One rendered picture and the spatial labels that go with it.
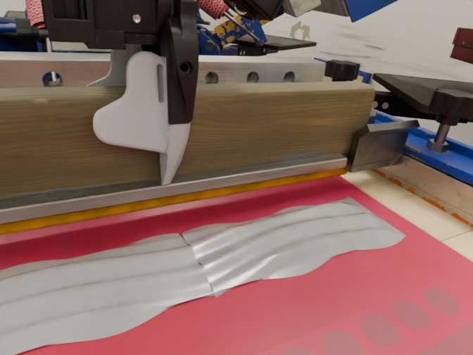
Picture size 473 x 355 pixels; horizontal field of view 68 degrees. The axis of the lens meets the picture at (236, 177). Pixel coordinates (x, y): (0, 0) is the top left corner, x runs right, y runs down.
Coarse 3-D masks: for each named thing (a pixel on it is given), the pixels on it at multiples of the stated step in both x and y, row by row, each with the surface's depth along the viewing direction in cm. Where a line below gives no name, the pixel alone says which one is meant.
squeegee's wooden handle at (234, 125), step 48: (0, 96) 20; (48, 96) 21; (96, 96) 23; (240, 96) 27; (288, 96) 29; (336, 96) 32; (0, 144) 21; (48, 144) 22; (96, 144) 24; (192, 144) 27; (240, 144) 29; (288, 144) 32; (336, 144) 34; (0, 192) 22; (48, 192) 24
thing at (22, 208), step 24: (240, 168) 30; (264, 168) 30; (288, 168) 31; (312, 168) 32; (336, 168) 34; (72, 192) 24; (96, 192) 24; (120, 192) 25; (144, 192) 25; (168, 192) 26; (0, 216) 22; (24, 216) 22
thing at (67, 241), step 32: (64, 224) 27; (96, 224) 28; (128, 224) 28; (160, 224) 28; (0, 256) 24; (32, 256) 24; (64, 256) 24; (160, 320) 20; (192, 320) 20; (224, 320) 21; (32, 352) 18; (64, 352) 18; (96, 352) 18; (128, 352) 18; (160, 352) 18; (192, 352) 19; (224, 352) 19
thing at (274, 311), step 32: (256, 192) 35; (288, 192) 35; (320, 192) 36; (352, 192) 36; (192, 224) 29; (352, 256) 27; (384, 256) 27; (416, 256) 28; (448, 256) 28; (256, 288) 23; (288, 288) 23; (320, 288) 24; (352, 288) 24; (384, 288) 24; (448, 288) 25; (256, 320) 21; (288, 320) 21; (320, 320) 21; (256, 352) 19
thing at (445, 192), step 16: (400, 160) 38; (416, 160) 37; (384, 176) 40; (400, 176) 39; (416, 176) 37; (432, 176) 35; (448, 176) 34; (416, 192) 37; (432, 192) 36; (448, 192) 34; (464, 192) 33; (448, 208) 34; (464, 208) 33
